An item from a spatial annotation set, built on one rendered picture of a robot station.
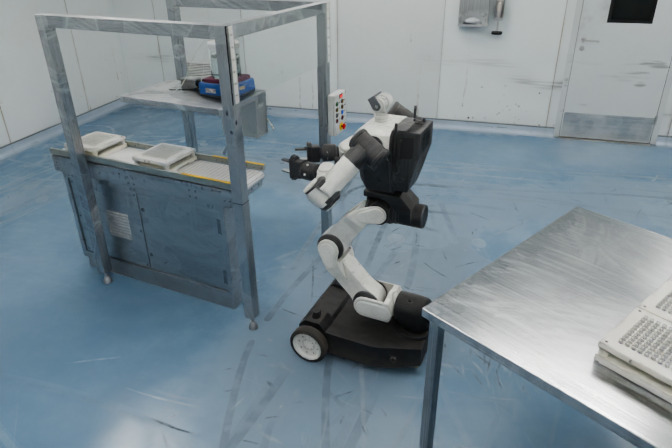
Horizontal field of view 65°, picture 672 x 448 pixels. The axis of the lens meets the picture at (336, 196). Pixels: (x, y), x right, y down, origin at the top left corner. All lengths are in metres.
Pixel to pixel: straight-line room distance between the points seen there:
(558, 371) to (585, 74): 4.69
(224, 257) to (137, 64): 4.85
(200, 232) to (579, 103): 4.37
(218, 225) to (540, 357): 1.84
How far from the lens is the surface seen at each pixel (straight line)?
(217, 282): 3.19
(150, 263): 3.50
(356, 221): 2.50
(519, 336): 1.78
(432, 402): 2.09
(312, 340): 2.77
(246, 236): 2.73
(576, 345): 1.81
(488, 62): 6.03
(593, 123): 6.26
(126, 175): 3.18
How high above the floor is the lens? 1.96
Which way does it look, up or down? 26 degrees down
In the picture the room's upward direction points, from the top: 1 degrees counter-clockwise
